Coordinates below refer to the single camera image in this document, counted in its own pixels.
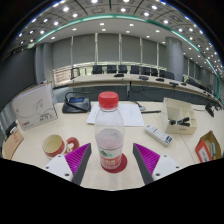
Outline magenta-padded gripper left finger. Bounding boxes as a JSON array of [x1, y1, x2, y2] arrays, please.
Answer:
[[42, 142, 93, 186]]

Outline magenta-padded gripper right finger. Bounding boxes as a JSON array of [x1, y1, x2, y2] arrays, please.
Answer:
[[132, 142, 183, 186]]

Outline clear red-capped water bottle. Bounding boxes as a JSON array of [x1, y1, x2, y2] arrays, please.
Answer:
[[94, 91, 126, 171]]

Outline flat round red coaster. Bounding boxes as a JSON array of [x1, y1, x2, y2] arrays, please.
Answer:
[[100, 152, 129, 174]]

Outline red floral ceramic mug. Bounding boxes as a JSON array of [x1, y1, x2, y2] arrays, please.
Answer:
[[41, 133, 81, 160]]

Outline white remote control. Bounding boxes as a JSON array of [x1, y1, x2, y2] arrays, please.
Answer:
[[144, 124, 174, 148]]

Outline white printed paper sheets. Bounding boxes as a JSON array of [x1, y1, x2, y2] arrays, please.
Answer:
[[86, 101, 146, 128]]

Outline dark slim pen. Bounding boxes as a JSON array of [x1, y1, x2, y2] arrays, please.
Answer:
[[140, 109, 162, 115]]

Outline black marker pen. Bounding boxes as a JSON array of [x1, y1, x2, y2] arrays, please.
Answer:
[[168, 116, 191, 128]]

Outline open brown cardboard box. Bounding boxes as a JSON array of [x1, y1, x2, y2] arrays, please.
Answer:
[[194, 130, 223, 164]]

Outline white desk organizer box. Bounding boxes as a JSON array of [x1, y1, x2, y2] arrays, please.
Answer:
[[159, 96, 199, 136]]

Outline white copy paper box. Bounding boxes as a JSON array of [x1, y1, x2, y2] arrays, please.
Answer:
[[11, 81, 59, 132]]

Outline black flat electronic device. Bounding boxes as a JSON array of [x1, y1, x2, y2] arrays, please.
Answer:
[[4, 120, 18, 138]]

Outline long curved conference desk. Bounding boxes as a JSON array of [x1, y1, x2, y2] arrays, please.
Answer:
[[53, 73, 224, 106]]

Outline row of black office chairs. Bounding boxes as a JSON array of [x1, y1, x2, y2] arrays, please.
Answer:
[[70, 64, 208, 89]]

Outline recessed ceiling lights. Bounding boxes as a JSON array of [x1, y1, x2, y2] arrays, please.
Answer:
[[16, 0, 224, 73]]

